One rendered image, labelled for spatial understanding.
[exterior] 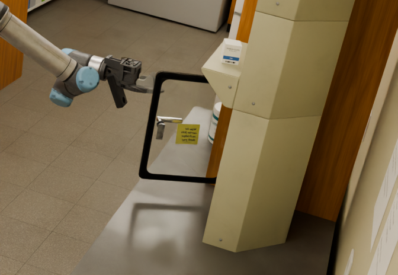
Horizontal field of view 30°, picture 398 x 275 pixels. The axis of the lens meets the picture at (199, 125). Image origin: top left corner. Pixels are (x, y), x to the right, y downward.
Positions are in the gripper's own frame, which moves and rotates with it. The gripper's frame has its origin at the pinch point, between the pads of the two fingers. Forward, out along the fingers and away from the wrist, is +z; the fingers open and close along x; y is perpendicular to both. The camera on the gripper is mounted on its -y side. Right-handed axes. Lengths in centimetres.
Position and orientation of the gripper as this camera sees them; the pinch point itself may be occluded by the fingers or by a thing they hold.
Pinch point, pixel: (159, 91)
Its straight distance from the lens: 242.9
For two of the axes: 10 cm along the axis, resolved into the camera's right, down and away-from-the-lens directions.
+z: 9.5, 2.7, -1.5
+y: 1.9, -8.9, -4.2
